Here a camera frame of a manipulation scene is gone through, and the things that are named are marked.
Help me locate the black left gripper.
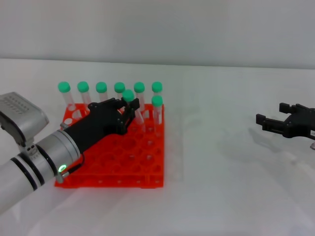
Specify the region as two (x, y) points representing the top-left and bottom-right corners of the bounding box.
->
(65, 97), (140, 154)

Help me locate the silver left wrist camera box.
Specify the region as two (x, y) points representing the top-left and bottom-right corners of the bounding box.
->
(0, 92), (50, 158)

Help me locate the orange plastic test tube rack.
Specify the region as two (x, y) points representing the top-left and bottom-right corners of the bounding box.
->
(54, 102), (165, 189)

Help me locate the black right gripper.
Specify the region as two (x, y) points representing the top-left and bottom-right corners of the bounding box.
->
(255, 102), (315, 141)

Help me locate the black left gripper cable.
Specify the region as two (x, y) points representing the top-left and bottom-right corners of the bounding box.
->
(56, 153), (86, 184)

